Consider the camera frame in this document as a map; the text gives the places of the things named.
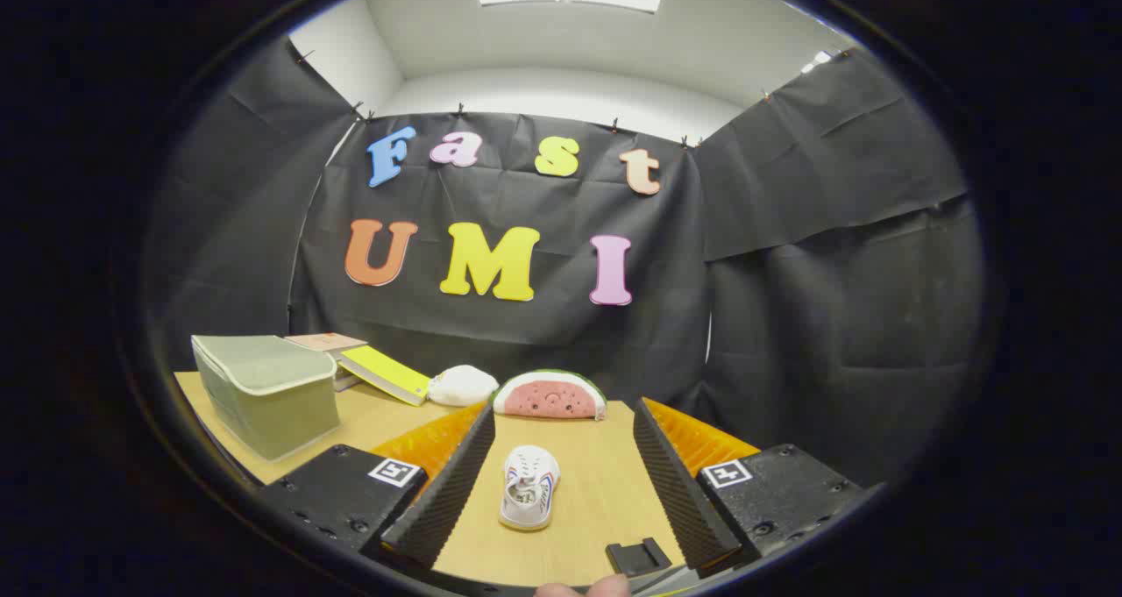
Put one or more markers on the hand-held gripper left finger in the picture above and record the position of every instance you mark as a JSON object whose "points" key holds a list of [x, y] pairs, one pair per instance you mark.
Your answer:
{"points": [[443, 501]]}

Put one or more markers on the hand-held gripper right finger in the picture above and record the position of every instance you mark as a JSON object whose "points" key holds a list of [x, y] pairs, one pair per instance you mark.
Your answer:
{"points": [[679, 501]]}

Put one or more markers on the white sneaker shoe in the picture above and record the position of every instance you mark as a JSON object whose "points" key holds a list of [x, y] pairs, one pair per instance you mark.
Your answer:
{"points": [[529, 487]]}

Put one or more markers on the pale green storage box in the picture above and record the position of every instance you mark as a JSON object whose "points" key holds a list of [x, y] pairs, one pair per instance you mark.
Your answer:
{"points": [[272, 404]]}

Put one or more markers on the white plush toy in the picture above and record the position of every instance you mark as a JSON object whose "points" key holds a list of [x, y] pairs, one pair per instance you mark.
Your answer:
{"points": [[462, 386]]}

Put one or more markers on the yellow book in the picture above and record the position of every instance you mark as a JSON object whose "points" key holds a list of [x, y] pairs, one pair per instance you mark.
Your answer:
{"points": [[386, 373]]}

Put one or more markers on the watermelon slice plush toy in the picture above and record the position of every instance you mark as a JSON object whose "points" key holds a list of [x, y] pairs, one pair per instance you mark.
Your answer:
{"points": [[550, 397]]}

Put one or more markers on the grey book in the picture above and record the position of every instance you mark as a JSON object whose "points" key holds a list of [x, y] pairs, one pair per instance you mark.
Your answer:
{"points": [[344, 378]]}

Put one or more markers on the black backdrop cloth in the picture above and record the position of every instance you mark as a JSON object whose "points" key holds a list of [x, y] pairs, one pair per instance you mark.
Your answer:
{"points": [[526, 334]]}

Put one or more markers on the beige cover book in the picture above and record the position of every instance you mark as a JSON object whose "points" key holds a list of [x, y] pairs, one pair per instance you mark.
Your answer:
{"points": [[326, 342]]}

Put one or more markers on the small ceiling light panel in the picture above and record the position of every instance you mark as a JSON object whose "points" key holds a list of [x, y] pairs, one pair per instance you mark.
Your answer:
{"points": [[817, 60]]}

